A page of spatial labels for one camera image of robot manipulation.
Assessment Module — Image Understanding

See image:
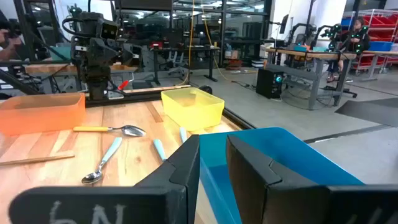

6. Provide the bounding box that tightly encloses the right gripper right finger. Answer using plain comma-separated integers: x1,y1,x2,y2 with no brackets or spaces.
226,136,398,224

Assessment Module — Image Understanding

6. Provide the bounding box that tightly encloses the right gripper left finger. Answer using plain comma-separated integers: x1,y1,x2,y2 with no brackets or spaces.
9,134,201,224

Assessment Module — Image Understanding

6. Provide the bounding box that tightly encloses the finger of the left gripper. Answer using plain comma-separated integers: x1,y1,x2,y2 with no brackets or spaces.
121,43,143,67
70,37,90,62

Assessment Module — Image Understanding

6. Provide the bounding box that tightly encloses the blue-handled metal spoon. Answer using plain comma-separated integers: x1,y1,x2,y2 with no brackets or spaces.
81,136,123,185

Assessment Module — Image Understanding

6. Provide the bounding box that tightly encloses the blue-handled metal utensil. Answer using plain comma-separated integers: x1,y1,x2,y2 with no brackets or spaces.
152,138,168,162

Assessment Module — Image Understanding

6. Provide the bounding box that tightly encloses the yellow-handled metal spoon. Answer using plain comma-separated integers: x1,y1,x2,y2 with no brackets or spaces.
73,124,147,138

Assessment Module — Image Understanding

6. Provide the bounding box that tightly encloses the wooden-top table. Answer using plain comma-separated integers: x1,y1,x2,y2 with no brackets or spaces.
265,47,358,110
24,63,138,82
354,49,398,82

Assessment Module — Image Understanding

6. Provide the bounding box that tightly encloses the wooden board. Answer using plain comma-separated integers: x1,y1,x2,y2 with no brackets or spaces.
123,84,192,95

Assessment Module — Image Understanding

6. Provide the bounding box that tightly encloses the office chair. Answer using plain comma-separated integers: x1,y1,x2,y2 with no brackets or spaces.
167,51,187,77

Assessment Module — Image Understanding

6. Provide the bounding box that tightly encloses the blue plastic bin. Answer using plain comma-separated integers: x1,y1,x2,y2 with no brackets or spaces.
198,126,365,224

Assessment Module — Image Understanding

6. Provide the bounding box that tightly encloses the black desk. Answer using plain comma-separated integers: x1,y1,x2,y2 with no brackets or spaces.
149,45,221,85

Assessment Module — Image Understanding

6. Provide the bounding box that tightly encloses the person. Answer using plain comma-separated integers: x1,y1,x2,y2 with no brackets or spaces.
326,16,371,83
0,18,24,62

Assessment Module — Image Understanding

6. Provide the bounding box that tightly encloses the orange plastic bin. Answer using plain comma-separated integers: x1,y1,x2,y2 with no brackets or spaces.
0,92,86,136

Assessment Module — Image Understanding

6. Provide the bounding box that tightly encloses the yellow plastic bin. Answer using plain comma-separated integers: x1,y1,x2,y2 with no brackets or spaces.
160,87,225,132

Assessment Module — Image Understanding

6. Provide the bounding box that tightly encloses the wooden spoon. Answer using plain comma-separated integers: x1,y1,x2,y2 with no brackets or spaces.
0,154,76,167

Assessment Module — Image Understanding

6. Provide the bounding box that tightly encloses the black floor mat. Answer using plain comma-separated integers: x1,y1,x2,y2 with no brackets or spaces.
335,97,398,128

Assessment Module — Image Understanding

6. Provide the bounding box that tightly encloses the black computer tower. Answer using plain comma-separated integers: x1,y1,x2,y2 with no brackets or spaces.
256,68,284,100

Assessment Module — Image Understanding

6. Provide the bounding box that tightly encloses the small dark monitor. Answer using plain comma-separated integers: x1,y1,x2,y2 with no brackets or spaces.
279,14,290,35

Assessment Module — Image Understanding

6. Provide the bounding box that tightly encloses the blue storage bin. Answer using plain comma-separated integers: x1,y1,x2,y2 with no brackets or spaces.
368,40,393,52

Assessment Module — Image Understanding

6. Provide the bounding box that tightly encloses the red bin shelf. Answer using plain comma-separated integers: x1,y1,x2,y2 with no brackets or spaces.
341,8,398,75

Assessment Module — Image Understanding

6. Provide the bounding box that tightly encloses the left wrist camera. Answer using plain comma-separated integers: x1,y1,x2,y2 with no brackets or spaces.
98,18,121,41

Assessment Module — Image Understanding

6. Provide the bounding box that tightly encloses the red-handled tool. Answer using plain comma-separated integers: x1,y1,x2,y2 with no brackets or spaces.
116,78,135,91

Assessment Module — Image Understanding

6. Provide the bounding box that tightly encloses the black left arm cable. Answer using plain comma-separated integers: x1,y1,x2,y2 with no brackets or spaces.
61,16,81,35

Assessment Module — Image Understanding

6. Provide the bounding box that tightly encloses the yellow hanging cable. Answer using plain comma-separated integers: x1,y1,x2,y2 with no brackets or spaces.
201,0,233,82
177,0,196,87

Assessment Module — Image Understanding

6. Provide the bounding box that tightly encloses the black table edge rail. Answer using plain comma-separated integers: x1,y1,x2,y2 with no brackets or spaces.
84,84,257,131

